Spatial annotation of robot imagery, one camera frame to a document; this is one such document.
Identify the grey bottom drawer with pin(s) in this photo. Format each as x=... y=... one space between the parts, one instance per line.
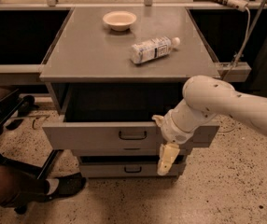
x=118 y=166

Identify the beige bowl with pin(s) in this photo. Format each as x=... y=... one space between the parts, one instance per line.
x=119 y=20

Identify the plastic bottle with label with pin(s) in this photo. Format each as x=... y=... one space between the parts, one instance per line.
x=153 y=49

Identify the grey metal frame rail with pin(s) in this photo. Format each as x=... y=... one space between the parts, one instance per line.
x=20 y=74

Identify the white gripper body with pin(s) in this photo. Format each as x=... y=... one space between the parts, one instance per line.
x=175 y=131

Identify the grey drawer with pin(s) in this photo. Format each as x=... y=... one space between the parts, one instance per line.
x=118 y=166
x=99 y=136
x=118 y=152

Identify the grey top drawer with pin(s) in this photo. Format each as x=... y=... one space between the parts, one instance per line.
x=99 y=136

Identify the grey drawer cabinet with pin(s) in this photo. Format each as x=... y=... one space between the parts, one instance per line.
x=90 y=75

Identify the person's leg with shoe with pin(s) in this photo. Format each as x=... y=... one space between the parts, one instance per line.
x=18 y=188

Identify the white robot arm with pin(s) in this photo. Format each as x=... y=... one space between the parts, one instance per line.
x=203 y=99

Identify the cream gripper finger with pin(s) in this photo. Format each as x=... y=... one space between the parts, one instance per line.
x=168 y=155
x=158 y=119

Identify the grey middle drawer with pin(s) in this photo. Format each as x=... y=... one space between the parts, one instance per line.
x=118 y=152

